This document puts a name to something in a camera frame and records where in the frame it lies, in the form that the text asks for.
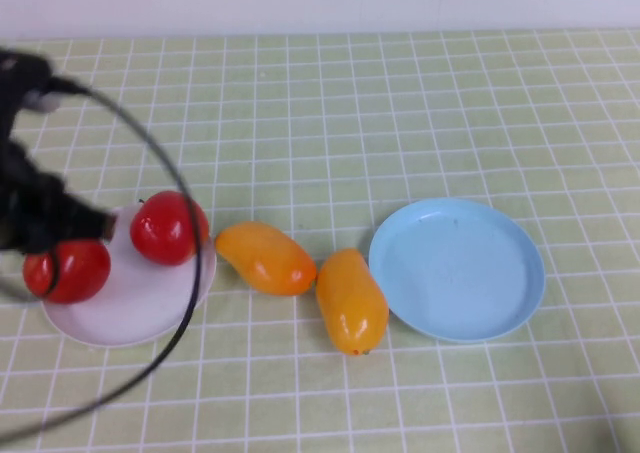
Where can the white round plate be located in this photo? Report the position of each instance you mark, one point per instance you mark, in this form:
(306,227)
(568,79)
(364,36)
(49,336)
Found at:
(135,303)

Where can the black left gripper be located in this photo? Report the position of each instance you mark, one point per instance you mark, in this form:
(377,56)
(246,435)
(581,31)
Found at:
(35,213)

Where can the light blue round plate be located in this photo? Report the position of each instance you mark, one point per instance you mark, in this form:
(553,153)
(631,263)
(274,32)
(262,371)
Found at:
(455,273)

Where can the orange yellow mango fruit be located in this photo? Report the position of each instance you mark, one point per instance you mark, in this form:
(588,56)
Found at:
(265,260)
(352,308)

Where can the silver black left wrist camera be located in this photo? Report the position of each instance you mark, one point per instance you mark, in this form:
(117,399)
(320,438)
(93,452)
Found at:
(25,70)

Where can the red apple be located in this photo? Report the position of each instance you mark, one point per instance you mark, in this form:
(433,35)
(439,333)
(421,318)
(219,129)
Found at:
(160,233)
(80,273)

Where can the green white checked tablecloth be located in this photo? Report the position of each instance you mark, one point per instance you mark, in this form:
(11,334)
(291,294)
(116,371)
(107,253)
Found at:
(350,123)

